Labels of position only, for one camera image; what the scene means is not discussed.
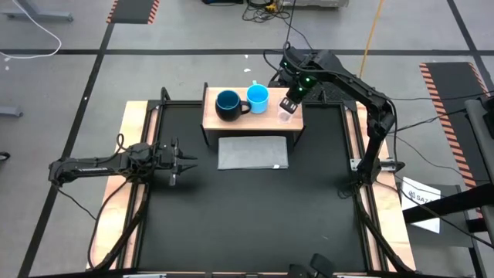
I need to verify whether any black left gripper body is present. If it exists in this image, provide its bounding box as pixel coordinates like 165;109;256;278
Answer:
154;137;181;186

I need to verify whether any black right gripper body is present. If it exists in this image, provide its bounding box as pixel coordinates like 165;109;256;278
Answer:
287;73;320;104

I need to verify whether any clear glass cup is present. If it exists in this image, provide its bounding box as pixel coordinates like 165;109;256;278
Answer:
276;98;295;125

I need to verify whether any blue plastic cup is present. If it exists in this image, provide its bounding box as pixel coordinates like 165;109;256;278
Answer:
245;80;270;115

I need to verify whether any black round mug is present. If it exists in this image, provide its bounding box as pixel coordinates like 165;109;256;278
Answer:
215;90;252;123

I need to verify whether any grey folded cloth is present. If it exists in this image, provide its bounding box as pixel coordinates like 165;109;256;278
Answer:
217;135;289;171

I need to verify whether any small striped black floor mat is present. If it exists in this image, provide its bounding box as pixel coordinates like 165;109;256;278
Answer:
106;0;161;25

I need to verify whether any large striped black floor mat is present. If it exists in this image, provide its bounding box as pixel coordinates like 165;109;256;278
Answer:
419;61;494;190

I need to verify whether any white paper sign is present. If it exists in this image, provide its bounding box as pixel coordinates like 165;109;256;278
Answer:
400;176;442;235

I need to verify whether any grey floor foot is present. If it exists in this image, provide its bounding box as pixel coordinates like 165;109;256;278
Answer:
0;106;24;118

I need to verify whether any grey metal stand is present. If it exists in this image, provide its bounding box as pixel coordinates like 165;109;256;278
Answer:
0;0;74;22

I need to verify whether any black beam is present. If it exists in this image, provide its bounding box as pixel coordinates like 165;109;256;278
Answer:
402;183;494;225

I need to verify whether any wooden shelf with black frame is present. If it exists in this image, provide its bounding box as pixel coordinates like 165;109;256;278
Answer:
200;81;306;150

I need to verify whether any black aluminium table frame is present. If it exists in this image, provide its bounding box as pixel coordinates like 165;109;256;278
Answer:
86;86;418;278

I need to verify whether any tangled black cable bundle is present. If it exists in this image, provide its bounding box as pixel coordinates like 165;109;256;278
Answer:
242;0;291;22

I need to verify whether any yellow hanging cable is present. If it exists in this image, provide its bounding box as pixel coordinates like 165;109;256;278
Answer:
358;0;386;78

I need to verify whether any silver metal bracket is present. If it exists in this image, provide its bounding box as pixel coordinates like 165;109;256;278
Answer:
350;157;406;173

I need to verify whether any black table-level camera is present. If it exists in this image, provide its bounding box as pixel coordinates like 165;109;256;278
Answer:
288;253;337;278

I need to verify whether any white floor cable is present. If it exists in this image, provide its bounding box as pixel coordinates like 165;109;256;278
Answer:
0;0;63;61

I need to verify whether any grey post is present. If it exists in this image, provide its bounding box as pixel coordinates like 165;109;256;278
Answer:
465;96;494;246

